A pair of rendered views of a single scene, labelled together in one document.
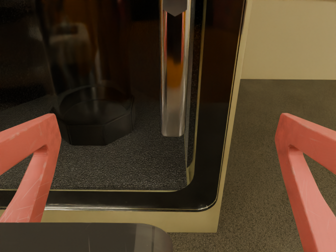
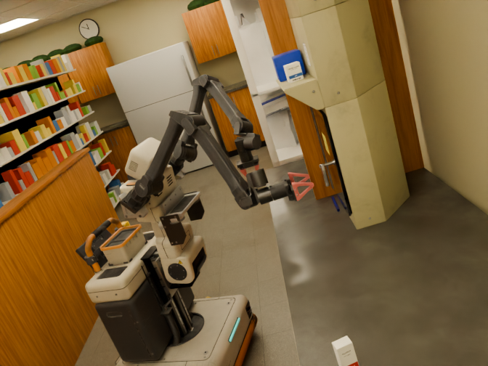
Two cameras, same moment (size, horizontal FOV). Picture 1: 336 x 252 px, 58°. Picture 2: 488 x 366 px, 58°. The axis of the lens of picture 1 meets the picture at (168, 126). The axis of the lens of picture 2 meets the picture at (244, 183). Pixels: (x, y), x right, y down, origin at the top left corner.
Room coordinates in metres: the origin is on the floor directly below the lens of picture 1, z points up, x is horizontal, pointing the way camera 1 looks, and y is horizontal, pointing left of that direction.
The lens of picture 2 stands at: (0.01, -1.53, 1.74)
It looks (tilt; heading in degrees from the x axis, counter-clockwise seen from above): 19 degrees down; 95
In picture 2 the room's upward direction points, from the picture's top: 19 degrees counter-clockwise
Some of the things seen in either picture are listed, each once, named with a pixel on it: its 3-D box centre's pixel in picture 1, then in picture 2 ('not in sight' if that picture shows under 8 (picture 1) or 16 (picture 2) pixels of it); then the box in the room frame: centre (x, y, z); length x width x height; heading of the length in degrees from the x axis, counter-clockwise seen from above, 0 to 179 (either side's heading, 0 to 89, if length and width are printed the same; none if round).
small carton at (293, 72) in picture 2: not in sight; (293, 72); (0.16, 0.07, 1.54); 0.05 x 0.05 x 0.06; 4
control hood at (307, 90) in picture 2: not in sight; (298, 92); (0.16, 0.10, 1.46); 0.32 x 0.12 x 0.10; 90
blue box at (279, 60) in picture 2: not in sight; (288, 64); (0.16, 0.19, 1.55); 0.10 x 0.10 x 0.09; 0
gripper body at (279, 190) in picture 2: not in sight; (280, 190); (-0.01, 0.00, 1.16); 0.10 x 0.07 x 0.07; 90
